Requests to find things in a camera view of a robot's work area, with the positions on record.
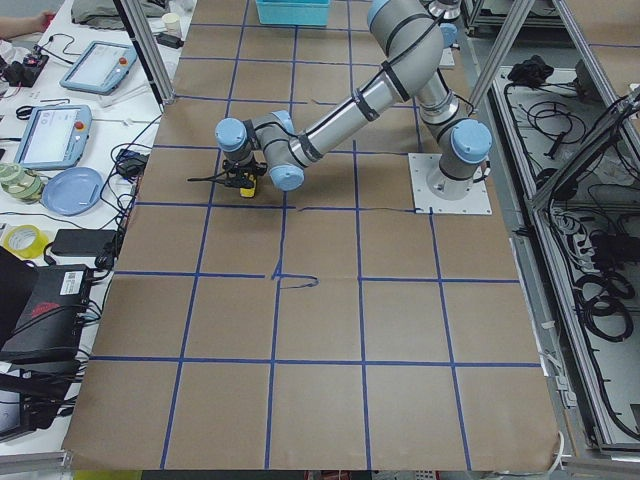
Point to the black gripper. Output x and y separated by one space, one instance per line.
243 175

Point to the yellow beetle toy car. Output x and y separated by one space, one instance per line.
248 192

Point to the person forearm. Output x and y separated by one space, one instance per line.
12 27

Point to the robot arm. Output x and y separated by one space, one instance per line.
412 42

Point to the light blue plastic bin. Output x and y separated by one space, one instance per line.
294 13

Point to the light blue plate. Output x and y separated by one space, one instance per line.
73 191

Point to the white paper cup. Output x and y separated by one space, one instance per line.
172 24

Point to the black power adapter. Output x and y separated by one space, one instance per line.
81 242

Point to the upper blue teach pendant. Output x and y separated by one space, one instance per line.
100 68

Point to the blue teach pendant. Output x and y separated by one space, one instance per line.
100 68
55 137

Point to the brown paper table cover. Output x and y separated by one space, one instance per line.
328 328

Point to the lower blue teach pendant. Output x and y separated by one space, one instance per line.
55 137

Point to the yellow tape roll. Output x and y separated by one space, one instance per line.
26 241

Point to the green tape rolls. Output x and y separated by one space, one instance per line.
22 184

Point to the black electronics box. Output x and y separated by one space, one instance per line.
41 310

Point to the aluminium frame post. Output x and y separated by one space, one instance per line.
139 31

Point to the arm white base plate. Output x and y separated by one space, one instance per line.
434 193

